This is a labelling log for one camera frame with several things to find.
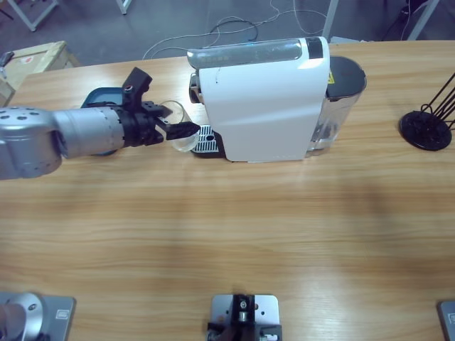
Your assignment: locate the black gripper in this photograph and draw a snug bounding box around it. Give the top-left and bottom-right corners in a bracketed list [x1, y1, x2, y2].
[119, 101, 200, 148]

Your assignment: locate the clear glass cup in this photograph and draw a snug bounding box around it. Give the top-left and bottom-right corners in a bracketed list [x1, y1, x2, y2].
[158, 100, 198, 153]

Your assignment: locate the silver coffee machine lever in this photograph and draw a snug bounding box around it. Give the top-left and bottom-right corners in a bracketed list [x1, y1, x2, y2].
[187, 38, 306, 68]

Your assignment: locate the white coffee machine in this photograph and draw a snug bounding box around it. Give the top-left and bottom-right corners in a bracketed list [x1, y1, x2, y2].
[188, 36, 331, 164]

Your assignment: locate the silver grate drip tray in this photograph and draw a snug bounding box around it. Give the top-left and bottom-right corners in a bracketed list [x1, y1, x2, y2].
[191, 124, 225, 159]

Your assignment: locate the blue plastic tray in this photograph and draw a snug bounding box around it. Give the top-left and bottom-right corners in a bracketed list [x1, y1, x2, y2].
[80, 87, 124, 157]

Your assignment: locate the wooden crate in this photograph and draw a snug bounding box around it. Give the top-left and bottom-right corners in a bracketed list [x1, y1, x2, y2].
[0, 40, 82, 117]

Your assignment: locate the clear water tank black lid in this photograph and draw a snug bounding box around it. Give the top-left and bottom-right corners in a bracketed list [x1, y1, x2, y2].
[307, 55, 368, 157]

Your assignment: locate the black capsule holder with rods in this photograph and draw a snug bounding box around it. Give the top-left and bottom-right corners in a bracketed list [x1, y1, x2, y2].
[398, 72, 455, 152]

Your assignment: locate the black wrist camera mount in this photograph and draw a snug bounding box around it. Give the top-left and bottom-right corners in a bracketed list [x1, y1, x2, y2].
[122, 67, 154, 109]

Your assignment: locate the white metal frame leg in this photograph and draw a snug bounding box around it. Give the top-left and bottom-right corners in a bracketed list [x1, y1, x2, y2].
[407, 0, 440, 40]
[115, 0, 138, 16]
[321, 0, 341, 43]

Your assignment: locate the white metal table frame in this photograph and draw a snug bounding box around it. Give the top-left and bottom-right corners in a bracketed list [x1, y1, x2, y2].
[0, 0, 60, 32]

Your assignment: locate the grey mount plate dark post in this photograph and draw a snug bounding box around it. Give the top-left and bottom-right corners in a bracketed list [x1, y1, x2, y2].
[207, 293, 284, 341]

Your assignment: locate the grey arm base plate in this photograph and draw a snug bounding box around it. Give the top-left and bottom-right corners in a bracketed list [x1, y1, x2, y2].
[436, 300, 455, 341]
[0, 291, 77, 341]

